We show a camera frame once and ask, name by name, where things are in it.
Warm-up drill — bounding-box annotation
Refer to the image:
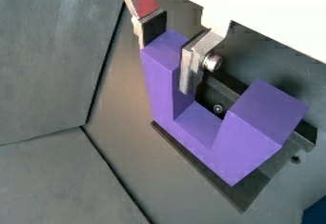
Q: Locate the purple U-shaped block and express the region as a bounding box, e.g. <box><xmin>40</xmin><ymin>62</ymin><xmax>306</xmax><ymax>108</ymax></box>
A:
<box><xmin>140</xmin><ymin>30</ymin><xmax>308</xmax><ymax>186</ymax></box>

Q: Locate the blue U-shaped block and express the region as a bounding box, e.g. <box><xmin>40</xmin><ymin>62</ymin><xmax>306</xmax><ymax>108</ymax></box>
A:
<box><xmin>302</xmin><ymin>195</ymin><xmax>326</xmax><ymax>224</ymax></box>

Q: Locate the black angle fixture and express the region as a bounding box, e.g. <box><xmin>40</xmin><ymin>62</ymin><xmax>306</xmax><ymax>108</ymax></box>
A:
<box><xmin>149</xmin><ymin>71</ymin><xmax>316</xmax><ymax>213</ymax></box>

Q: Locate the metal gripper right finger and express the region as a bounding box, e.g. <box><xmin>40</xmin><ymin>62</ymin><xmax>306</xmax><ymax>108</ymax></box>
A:
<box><xmin>179</xmin><ymin>30</ymin><xmax>223</xmax><ymax>94</ymax></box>

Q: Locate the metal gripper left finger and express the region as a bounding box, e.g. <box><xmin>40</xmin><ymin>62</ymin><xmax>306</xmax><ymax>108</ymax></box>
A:
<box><xmin>123</xmin><ymin>0</ymin><xmax>167</xmax><ymax>48</ymax></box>

